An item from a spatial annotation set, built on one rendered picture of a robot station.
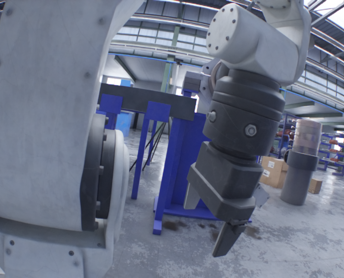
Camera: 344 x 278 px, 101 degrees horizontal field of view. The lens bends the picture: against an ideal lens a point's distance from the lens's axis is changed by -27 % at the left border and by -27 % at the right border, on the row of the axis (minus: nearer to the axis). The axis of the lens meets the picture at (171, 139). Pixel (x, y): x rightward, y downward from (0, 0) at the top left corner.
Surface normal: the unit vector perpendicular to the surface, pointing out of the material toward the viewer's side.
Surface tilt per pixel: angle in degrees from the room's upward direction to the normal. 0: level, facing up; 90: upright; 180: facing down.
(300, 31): 90
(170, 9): 90
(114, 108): 90
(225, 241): 102
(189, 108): 90
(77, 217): 113
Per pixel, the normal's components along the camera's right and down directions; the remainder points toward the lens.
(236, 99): -0.61, 0.05
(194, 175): -0.92, -0.14
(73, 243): 0.18, -0.98
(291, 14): -0.83, 0.56
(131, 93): 0.03, 0.08
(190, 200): 0.30, 0.32
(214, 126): -0.84, -0.07
